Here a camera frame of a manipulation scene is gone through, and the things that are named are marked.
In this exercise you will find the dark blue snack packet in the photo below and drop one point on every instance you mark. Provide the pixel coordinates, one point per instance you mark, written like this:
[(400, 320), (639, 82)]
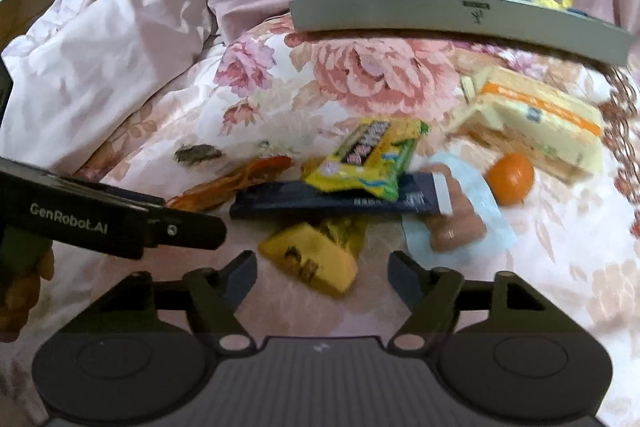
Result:
[(300, 202)]

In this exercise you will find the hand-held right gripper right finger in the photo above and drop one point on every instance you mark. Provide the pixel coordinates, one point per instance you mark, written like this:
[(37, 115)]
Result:
[(401, 273)]

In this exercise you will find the floral bedsheet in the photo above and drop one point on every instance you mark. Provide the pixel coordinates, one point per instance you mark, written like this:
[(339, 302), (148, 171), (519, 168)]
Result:
[(280, 92)]

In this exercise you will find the cream biscuit packet orange stripe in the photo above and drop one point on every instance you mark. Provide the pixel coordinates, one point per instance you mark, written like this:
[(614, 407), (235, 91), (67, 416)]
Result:
[(535, 122)]

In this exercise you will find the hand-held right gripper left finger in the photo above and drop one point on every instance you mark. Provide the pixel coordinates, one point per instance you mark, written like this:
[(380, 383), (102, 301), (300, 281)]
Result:
[(244, 271)]

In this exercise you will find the yellow-green snack packet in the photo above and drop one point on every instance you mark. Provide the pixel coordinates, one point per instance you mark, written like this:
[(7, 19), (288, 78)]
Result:
[(365, 157)]

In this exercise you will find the colourful picture play mat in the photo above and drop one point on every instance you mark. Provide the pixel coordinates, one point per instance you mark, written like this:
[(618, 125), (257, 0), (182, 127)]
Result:
[(450, 19)]

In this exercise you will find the yellow snack packet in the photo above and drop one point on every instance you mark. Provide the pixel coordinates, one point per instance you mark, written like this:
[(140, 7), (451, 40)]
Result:
[(310, 257)]

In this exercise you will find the orange fruit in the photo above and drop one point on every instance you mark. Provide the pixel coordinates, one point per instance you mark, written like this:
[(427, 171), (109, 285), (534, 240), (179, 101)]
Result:
[(511, 178)]

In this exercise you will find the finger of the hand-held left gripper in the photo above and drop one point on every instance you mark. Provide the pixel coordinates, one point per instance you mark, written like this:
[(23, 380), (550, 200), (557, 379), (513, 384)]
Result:
[(195, 229)]

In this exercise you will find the orange clear snack packet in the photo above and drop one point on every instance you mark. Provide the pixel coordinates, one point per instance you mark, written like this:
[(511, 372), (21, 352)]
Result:
[(230, 187)]

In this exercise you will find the wooden headboard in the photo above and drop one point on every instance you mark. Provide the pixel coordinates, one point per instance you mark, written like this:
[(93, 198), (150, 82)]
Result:
[(35, 2)]

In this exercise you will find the yellow crinkled packet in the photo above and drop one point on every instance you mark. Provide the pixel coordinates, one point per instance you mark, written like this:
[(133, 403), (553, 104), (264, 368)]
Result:
[(555, 2)]

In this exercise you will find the person's left hand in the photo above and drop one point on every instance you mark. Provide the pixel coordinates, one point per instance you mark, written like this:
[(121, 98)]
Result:
[(22, 302)]

